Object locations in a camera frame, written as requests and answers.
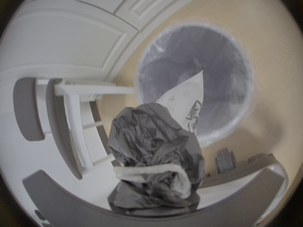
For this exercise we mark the black plastic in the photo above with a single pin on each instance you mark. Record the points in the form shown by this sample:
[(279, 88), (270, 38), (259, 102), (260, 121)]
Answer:
[(153, 138)]

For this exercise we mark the white tissue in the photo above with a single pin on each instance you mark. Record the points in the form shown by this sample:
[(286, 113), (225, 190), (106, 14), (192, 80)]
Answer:
[(146, 172)]

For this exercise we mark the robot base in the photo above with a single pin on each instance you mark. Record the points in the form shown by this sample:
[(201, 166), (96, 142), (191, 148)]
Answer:
[(278, 169)]

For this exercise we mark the pale grey trash bin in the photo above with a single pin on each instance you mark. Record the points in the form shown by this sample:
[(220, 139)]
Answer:
[(222, 126)]

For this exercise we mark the white wardrobe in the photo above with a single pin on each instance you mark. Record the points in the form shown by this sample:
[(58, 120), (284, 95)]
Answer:
[(71, 32)]

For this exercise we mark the white chair grey seat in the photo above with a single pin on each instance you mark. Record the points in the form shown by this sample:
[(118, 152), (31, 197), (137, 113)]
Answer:
[(28, 110)]

